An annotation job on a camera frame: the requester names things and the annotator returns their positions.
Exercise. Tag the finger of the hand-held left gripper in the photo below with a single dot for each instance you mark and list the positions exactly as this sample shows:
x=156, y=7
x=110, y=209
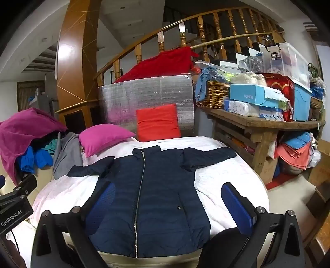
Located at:
x=27, y=184

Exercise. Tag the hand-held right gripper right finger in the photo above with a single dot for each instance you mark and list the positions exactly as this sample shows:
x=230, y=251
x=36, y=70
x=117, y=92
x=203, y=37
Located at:
x=237, y=208

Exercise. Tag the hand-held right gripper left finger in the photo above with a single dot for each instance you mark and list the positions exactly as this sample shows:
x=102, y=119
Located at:
x=103, y=203

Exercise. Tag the navy puffer jacket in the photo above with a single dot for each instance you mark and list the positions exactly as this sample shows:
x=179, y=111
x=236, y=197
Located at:
x=159, y=193

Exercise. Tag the person's left forearm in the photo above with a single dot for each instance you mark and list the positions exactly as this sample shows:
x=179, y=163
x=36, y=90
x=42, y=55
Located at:
x=7, y=253

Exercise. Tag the bright blue garment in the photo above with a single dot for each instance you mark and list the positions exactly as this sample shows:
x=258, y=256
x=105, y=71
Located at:
x=28, y=159

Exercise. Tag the white bed blanket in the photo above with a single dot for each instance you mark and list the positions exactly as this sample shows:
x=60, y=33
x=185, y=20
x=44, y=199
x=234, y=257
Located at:
x=226, y=170

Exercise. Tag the teal garment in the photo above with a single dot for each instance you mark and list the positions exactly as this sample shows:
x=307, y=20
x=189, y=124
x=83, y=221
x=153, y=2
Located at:
x=50, y=147

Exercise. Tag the grey garment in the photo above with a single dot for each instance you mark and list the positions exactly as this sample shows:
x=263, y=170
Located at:
x=67, y=157

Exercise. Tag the small cardboard box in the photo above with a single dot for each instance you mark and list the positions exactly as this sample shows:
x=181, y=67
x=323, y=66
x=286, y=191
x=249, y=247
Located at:
x=269, y=170

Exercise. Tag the magenta velvet cloth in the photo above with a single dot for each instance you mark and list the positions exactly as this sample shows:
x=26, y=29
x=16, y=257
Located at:
x=20, y=134

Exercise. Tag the red floor mat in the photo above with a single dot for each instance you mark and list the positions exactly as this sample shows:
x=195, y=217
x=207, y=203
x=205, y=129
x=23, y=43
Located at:
x=281, y=180

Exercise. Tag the magenta pillow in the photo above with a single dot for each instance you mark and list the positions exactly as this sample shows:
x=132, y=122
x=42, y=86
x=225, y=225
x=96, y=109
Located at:
x=103, y=137

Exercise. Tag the stack of coral cloths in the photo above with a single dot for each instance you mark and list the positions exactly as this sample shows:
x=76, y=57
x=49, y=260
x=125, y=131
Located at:
x=294, y=157

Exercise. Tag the dark wooden stool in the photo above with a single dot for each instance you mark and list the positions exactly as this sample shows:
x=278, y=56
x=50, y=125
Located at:
x=319, y=201

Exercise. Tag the old wooden table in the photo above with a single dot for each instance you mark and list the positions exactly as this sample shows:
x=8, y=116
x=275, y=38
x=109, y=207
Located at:
x=245, y=123

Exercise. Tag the woven wooden cabinet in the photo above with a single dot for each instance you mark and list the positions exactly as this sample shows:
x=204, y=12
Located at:
x=25, y=95

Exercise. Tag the folded blue cloths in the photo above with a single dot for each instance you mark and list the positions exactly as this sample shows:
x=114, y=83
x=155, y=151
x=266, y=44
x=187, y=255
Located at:
x=296, y=140

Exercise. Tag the large cardboard box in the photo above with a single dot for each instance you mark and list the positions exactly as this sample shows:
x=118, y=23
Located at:
x=322, y=167

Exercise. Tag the red-orange pillow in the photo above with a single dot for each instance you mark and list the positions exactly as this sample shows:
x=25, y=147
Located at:
x=157, y=123

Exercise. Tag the blue and white packet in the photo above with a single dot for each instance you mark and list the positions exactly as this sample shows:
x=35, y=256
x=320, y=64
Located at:
x=270, y=114

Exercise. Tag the white patterned soft packet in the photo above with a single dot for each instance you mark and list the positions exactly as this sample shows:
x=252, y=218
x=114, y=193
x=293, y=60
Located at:
x=242, y=108

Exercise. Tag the silver foil insulation board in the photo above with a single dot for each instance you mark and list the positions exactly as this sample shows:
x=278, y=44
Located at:
x=123, y=103

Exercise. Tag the light blue cardboard box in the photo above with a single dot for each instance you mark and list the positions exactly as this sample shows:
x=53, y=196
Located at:
x=247, y=95

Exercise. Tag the blue plastic bin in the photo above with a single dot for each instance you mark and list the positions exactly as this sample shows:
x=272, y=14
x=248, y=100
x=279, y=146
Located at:
x=301, y=103

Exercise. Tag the curved wooden column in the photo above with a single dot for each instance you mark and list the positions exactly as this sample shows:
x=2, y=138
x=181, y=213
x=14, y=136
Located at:
x=74, y=64

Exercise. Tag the cream fluffy fabric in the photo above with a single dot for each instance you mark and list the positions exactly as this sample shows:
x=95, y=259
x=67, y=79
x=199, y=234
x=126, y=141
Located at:
x=247, y=78

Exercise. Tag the blue cloth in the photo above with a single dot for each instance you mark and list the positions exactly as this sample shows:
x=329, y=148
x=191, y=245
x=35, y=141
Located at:
x=202, y=82

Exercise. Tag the small wicker basket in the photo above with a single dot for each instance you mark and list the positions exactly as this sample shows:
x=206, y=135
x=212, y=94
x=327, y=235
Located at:
x=316, y=103

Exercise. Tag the clear plastic bag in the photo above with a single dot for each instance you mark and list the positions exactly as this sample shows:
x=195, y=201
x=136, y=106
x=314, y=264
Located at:
x=219, y=73

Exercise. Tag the grey patterned plastic bag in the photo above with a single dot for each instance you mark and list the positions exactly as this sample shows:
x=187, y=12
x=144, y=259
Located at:
x=251, y=64

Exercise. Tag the red cloth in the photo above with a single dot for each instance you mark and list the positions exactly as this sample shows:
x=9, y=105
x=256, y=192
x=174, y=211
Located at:
x=159, y=64

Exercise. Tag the clear plastic storage box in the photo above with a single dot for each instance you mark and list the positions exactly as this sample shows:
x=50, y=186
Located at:
x=291, y=61

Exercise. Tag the wooden stair railing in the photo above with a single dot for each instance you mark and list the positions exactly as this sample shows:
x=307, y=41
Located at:
x=182, y=33

